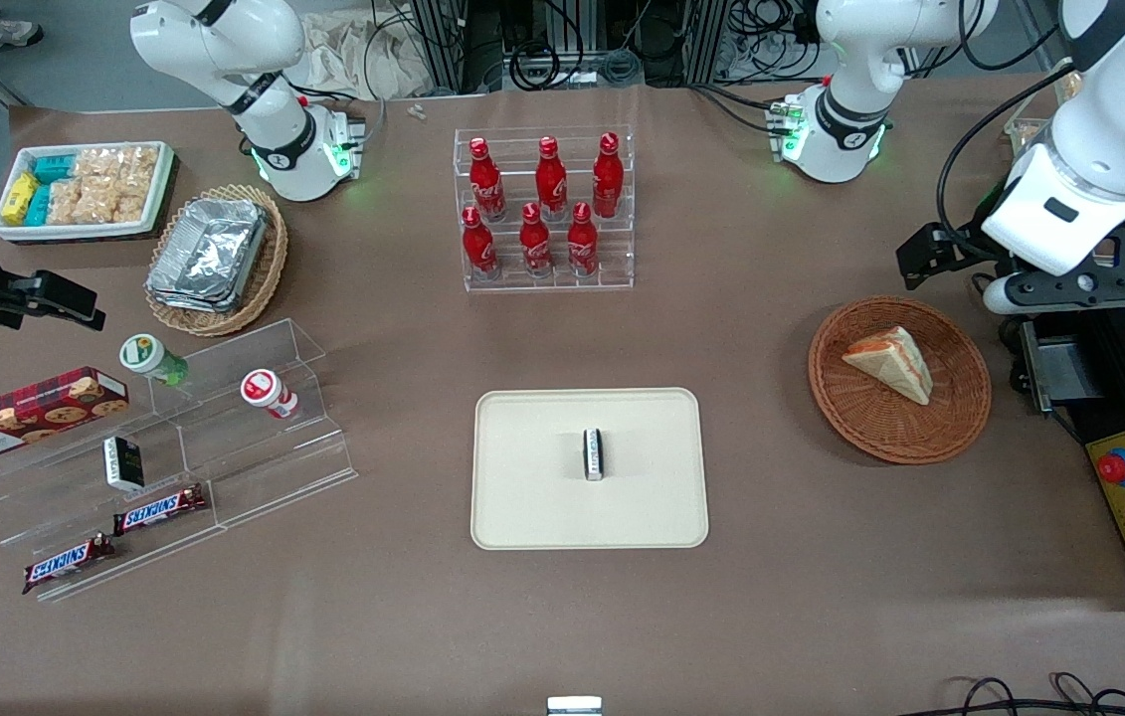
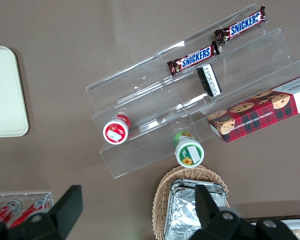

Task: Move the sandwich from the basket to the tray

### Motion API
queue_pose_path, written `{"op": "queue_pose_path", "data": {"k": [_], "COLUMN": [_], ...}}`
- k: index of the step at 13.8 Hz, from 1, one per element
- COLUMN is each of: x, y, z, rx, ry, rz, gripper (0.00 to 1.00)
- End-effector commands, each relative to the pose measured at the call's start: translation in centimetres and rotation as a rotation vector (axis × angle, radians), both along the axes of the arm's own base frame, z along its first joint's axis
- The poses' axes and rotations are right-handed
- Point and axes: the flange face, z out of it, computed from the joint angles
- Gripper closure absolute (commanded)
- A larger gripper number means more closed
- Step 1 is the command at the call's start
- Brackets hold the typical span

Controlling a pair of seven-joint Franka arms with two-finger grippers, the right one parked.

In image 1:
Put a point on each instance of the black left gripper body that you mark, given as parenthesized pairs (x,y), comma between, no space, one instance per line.
(967,248)

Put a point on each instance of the triangular sandwich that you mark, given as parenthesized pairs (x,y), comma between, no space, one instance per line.
(890,363)

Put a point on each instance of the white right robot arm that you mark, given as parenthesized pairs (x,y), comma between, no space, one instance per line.
(276,134)

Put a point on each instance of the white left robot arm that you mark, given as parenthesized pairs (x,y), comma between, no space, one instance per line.
(848,114)

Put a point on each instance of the aluminium foil tray stack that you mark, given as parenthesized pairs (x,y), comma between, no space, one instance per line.
(209,254)

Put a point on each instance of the round brown wicker basket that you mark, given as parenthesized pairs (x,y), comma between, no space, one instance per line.
(870,428)

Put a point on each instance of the oval light wicker basket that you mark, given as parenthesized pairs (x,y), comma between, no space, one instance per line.
(269,278)

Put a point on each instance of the beige serving tray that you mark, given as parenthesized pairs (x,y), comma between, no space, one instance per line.
(532,477)

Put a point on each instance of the teal snack packet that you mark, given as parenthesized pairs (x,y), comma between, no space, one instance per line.
(38,206)
(53,169)

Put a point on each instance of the clear rice cracker bag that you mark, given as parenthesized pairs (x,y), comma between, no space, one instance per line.
(85,204)
(119,169)

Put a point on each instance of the yellow snack packet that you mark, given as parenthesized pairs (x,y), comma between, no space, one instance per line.
(19,199)

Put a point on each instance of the green lidded cup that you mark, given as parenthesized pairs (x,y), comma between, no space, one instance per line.
(146,355)

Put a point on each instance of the red tartan cookie box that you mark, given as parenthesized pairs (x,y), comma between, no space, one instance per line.
(25,413)

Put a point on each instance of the grey metal plate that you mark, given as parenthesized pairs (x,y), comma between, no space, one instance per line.
(1051,370)

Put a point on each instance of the white rectangular snack container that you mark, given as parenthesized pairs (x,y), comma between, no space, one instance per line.
(162,184)

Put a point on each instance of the small black labelled box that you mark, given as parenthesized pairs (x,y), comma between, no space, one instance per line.
(123,462)
(594,454)

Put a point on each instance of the black machine housing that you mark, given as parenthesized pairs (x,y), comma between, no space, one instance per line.
(1109,388)

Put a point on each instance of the red lidded cup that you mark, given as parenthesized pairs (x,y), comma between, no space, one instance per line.
(264,389)

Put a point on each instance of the Snickers chocolate bar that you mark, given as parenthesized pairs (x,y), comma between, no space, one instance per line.
(68,563)
(160,509)

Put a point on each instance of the red emergency stop button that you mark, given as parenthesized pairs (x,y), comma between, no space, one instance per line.
(1118,467)

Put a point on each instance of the grey shoe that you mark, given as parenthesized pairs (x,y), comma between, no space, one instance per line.
(13,32)

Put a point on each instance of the clear acrylic step display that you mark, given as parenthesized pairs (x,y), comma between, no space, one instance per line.
(254,467)

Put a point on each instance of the clear acrylic bottle rack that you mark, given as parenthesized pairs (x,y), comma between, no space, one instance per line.
(612,268)

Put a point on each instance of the red cola bottle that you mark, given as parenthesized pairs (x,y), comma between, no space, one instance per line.
(582,244)
(479,249)
(486,184)
(550,181)
(608,179)
(535,246)

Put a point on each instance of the crumpled beige paper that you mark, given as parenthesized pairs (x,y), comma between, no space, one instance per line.
(353,55)

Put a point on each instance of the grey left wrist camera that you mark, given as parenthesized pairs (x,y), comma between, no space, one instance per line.
(1079,288)

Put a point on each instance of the aluminium frame rack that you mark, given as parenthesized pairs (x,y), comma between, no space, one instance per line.
(448,45)

